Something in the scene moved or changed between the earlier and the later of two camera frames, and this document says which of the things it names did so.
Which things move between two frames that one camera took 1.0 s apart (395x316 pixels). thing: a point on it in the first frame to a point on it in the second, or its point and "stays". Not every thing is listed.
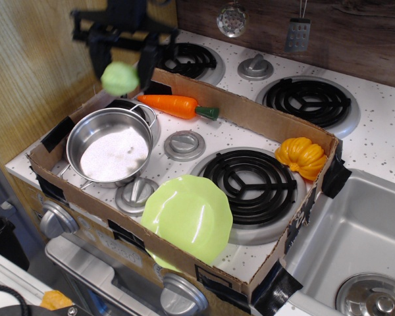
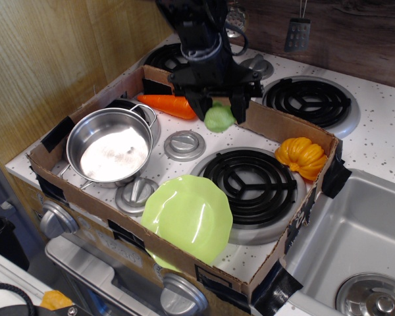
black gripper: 122,26 to 217,76
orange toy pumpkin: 302,156 stays
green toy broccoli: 119,78 to 219,117
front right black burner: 266,193 stays
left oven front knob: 56,222 stays
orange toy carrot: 178,106 stays
